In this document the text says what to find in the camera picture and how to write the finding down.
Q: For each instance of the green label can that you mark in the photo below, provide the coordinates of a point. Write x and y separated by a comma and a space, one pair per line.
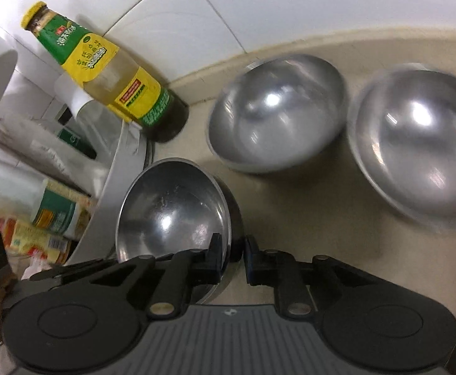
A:
43, 202

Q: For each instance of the yellow green oil bottle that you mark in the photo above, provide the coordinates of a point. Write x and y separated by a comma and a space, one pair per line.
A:
108, 73

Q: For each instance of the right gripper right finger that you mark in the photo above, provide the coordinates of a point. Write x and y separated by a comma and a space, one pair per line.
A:
263, 267

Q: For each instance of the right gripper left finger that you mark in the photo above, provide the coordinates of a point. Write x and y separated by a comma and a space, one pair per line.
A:
207, 265

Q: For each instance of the white plastic bag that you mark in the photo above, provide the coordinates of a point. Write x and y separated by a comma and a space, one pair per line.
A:
52, 156

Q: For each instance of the red yellow packet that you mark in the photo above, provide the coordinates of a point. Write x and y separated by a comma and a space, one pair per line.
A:
21, 238

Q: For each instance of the steel bowl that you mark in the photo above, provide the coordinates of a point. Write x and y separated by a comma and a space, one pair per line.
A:
401, 129
278, 113
175, 205

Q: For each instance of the white plastic container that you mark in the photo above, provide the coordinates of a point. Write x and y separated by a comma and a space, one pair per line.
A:
132, 156

